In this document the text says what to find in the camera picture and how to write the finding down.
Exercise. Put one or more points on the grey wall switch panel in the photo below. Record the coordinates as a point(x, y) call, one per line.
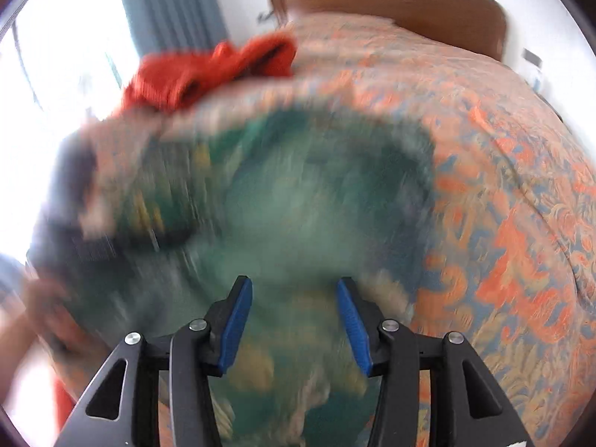
point(532, 58)

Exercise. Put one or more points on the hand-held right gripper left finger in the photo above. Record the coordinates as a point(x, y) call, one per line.
point(235, 326)

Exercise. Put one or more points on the orange knit sweater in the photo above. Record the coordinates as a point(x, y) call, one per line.
point(205, 74)

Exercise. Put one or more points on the orange fuzzy seat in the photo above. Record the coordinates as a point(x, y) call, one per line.
point(63, 393)

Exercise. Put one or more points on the wooden headboard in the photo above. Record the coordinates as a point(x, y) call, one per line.
point(400, 4)

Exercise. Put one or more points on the blue curtain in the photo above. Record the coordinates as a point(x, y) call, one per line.
point(172, 4)

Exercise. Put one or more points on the person's left forearm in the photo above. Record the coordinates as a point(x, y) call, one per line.
point(21, 349)

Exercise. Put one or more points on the green patterned jacket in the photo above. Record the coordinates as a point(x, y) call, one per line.
point(298, 223)

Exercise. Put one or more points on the person's left hand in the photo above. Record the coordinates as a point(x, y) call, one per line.
point(56, 316)

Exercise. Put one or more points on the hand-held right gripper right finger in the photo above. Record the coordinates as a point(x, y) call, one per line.
point(356, 326)

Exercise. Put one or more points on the window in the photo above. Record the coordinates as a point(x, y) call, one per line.
point(60, 102)

